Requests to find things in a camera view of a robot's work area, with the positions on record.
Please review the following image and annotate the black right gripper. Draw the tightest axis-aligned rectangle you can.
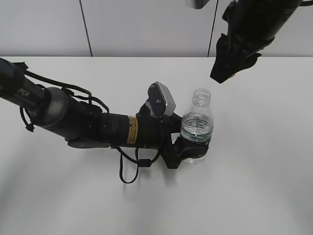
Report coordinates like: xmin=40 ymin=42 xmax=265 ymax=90
xmin=210 ymin=24 xmax=275 ymax=84

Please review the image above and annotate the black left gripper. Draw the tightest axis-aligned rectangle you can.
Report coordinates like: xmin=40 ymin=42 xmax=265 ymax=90
xmin=135 ymin=104 xmax=209 ymax=169

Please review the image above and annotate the clear Cestbon water bottle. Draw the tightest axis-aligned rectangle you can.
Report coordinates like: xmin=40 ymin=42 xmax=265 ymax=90
xmin=180 ymin=88 xmax=214 ymax=165

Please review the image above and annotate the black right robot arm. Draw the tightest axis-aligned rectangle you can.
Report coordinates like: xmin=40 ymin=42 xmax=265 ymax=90
xmin=210 ymin=0 xmax=302 ymax=84

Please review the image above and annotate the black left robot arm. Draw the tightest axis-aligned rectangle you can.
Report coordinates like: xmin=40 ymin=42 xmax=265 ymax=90
xmin=0 ymin=59 xmax=209 ymax=169

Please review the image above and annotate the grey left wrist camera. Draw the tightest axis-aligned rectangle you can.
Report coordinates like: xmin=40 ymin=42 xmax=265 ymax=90
xmin=145 ymin=81 xmax=176 ymax=118

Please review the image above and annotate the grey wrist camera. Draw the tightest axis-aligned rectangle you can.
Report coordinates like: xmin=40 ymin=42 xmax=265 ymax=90
xmin=145 ymin=81 xmax=176 ymax=118
xmin=185 ymin=0 xmax=210 ymax=10

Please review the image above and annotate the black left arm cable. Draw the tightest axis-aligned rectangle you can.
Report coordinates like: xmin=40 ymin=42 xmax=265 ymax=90
xmin=18 ymin=64 xmax=161 ymax=184

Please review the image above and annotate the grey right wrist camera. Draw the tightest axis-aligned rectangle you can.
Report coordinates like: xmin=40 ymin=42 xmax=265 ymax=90
xmin=185 ymin=0 xmax=210 ymax=10

